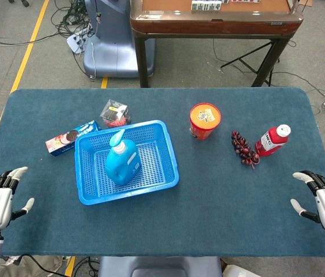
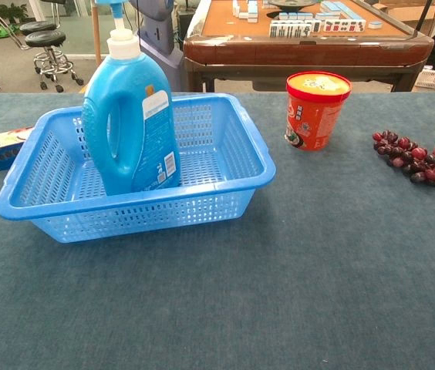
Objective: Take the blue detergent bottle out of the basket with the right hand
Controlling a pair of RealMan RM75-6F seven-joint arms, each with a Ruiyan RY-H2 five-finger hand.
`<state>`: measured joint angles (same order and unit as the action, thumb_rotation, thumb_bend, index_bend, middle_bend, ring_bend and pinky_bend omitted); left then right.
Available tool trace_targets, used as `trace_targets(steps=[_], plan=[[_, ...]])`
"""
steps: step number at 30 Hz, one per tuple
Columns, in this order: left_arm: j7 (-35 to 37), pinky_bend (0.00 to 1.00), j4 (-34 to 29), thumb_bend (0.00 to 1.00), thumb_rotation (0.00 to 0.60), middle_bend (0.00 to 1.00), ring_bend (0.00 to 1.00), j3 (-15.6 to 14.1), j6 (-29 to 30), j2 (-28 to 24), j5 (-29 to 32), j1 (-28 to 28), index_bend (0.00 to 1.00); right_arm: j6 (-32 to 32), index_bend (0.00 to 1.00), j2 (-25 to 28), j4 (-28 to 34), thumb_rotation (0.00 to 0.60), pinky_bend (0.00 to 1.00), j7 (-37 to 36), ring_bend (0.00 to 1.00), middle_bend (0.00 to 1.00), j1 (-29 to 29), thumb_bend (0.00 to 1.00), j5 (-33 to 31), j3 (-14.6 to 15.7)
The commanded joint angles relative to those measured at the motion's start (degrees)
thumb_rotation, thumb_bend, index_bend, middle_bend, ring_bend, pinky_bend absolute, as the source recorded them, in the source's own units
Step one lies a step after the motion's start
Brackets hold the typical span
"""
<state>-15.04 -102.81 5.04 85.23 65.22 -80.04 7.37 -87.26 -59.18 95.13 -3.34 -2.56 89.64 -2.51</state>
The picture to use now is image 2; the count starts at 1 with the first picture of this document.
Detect red instant noodle cup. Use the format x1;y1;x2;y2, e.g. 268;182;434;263
284;71;353;152

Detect blue detergent pump bottle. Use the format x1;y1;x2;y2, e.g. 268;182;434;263
80;0;182;197

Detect cardboard box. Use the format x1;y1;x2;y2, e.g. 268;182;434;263
379;0;435;25

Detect long row blue-backed mahjong tiles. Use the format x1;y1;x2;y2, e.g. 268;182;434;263
320;0;361;21

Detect wooden upright pole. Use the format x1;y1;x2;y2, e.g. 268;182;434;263
90;0;103;69

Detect dark red grape bunch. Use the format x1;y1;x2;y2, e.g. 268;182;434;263
371;129;435;190

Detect blue grey table cloth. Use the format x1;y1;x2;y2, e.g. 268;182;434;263
0;91;435;370

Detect brown mahjong table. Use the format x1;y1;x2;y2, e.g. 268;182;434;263
182;0;435;93

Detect short row blue-backed mahjong tiles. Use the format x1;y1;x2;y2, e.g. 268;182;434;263
278;11;315;22

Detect stacked mahjong tiles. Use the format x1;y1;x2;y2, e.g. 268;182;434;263
232;0;259;21

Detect blue grey machine base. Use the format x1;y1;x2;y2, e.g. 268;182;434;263
130;0;186;93

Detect silver metal tube frame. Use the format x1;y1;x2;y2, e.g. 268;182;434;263
0;10;32;50

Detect row of face-up mahjong tiles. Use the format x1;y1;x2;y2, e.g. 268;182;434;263
269;18;367;39

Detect black round wheeled stool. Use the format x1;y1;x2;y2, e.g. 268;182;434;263
24;29;86;93
19;0;68;35

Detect blue perforated plastic basket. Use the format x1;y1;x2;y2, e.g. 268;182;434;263
0;92;277;244

